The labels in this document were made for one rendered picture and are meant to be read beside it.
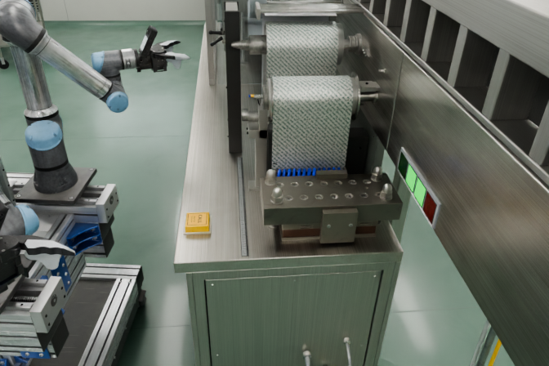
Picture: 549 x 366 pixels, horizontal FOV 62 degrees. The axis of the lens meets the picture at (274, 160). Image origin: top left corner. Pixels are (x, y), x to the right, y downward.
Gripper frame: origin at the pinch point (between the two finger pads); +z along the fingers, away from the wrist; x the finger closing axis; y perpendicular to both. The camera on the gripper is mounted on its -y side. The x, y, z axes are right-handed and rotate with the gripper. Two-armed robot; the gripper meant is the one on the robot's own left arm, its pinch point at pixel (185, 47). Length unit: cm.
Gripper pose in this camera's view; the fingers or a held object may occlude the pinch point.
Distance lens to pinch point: 189.6
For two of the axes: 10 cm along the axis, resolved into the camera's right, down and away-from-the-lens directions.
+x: 4.0, 6.0, -7.0
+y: -0.8, 7.8, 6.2
